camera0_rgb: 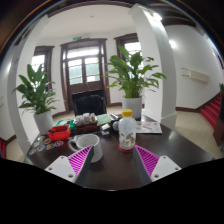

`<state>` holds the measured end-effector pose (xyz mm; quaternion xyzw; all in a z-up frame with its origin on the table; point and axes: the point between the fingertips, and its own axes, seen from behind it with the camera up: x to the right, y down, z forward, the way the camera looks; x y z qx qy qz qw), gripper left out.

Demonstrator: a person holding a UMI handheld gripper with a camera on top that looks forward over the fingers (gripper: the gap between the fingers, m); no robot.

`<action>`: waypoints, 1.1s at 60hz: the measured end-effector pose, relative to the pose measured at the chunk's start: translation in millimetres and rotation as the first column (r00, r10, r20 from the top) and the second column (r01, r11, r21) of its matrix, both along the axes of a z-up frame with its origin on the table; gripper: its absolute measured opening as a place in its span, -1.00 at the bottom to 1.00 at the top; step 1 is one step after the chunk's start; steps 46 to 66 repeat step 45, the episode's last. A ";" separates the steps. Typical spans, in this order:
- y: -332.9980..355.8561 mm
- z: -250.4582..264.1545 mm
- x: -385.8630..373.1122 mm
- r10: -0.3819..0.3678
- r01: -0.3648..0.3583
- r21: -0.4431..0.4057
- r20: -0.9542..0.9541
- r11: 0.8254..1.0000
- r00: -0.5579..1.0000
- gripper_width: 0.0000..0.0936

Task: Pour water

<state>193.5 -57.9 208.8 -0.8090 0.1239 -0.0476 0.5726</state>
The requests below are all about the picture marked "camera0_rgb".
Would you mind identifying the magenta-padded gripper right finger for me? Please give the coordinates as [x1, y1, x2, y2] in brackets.
[133, 144, 183, 186]

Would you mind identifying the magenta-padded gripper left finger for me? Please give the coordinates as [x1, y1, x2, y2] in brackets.
[44, 144, 96, 188]

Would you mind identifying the yellow-capped clear drink bottle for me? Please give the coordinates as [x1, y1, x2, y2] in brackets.
[118, 108, 138, 151]

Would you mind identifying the white speckled mug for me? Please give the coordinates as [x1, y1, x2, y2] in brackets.
[68, 133, 104, 164]

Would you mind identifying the flat round red coaster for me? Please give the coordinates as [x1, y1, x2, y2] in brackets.
[117, 143, 138, 154]

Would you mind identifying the white printed magazine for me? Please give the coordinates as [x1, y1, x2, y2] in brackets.
[134, 120, 163, 135]

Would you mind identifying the green package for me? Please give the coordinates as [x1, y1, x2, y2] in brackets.
[54, 118, 75, 128]

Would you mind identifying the tray of wrapped snacks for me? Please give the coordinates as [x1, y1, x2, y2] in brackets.
[73, 112, 100, 134]

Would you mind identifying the green booklet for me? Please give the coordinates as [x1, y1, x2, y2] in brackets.
[96, 113, 113, 127]

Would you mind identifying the black chair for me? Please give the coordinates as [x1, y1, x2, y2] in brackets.
[71, 89, 108, 117]

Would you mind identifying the red carpeted staircase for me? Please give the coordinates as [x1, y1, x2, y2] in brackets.
[199, 93, 223, 131]

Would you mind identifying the small plant in white pot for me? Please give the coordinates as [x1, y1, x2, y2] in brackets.
[12, 63, 59, 136]

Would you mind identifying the large plant in white pot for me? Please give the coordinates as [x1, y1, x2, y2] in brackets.
[104, 45, 168, 120]

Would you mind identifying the dark wooden glazed door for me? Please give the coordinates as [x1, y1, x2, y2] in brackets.
[60, 38, 111, 113]

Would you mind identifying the white wall-mounted unit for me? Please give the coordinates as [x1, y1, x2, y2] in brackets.
[180, 67, 211, 83]

